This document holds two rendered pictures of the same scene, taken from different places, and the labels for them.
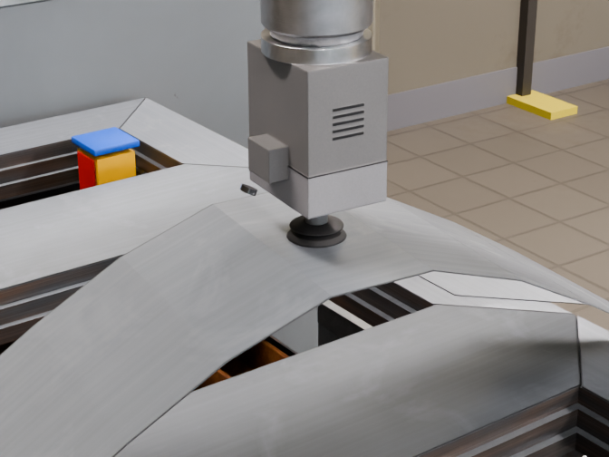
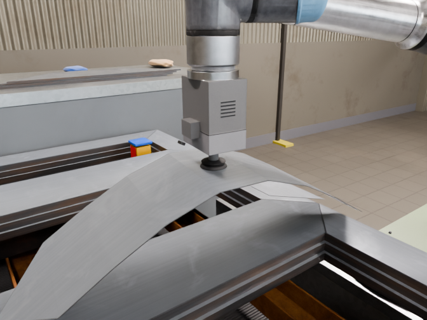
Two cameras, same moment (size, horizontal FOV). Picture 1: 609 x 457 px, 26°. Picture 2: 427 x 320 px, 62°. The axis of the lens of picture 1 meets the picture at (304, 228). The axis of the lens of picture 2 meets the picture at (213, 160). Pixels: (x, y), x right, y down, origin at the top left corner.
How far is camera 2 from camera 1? 0.38 m
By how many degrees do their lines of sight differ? 4
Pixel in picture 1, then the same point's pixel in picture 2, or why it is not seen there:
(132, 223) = not seen: hidden behind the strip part
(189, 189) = not seen: hidden behind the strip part
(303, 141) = (206, 118)
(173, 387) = (140, 237)
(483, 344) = (282, 214)
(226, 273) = (171, 182)
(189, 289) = (154, 189)
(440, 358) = (265, 221)
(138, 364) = (126, 225)
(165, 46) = (164, 112)
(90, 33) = (138, 106)
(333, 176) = (221, 135)
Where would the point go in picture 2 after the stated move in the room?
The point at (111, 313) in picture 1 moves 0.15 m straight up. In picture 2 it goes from (118, 200) to (108, 103)
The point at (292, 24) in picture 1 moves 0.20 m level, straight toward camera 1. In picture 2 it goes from (201, 60) to (194, 80)
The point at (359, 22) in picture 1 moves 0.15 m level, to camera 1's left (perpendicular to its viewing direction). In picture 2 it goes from (233, 60) to (122, 60)
